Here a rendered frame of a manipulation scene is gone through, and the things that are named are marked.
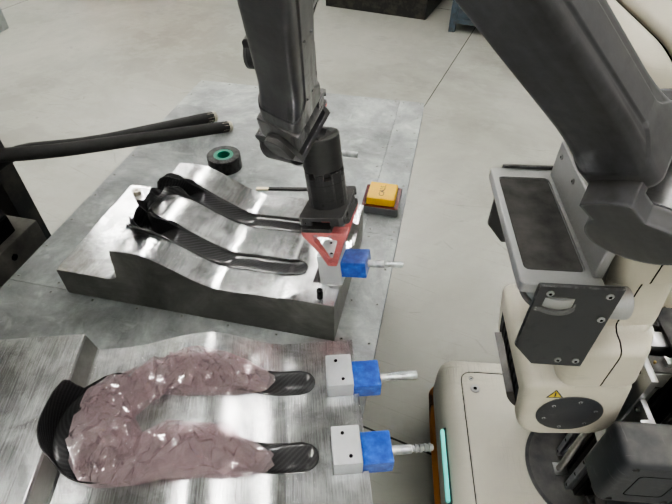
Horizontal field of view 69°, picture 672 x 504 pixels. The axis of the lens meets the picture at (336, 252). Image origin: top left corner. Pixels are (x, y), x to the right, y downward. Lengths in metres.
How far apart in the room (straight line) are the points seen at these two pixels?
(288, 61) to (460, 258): 1.77
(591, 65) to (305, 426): 0.54
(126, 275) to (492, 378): 1.00
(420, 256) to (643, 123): 1.81
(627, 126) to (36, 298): 0.94
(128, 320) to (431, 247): 1.53
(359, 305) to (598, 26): 0.65
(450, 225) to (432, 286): 0.40
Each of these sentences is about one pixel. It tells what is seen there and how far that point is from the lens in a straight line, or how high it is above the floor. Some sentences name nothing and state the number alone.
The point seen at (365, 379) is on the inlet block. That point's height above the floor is 0.87.
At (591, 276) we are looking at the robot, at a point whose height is 1.04.
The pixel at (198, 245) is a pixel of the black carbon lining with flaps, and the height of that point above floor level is 0.90.
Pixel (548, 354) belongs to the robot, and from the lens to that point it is 0.75.
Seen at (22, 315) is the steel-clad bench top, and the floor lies 0.80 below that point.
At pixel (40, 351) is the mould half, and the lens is 0.80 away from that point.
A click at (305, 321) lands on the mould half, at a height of 0.84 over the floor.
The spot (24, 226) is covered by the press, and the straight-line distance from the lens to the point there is 1.26.
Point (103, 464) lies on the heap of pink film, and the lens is 0.69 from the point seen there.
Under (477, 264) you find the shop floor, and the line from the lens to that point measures 2.17.
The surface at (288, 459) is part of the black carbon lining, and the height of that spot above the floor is 0.85.
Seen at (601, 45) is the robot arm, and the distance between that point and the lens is 0.35.
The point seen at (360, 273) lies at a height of 0.92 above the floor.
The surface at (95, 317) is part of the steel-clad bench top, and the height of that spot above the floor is 0.80.
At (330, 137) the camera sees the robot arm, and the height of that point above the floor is 1.13.
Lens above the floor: 1.48
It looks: 44 degrees down
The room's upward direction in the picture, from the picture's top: straight up
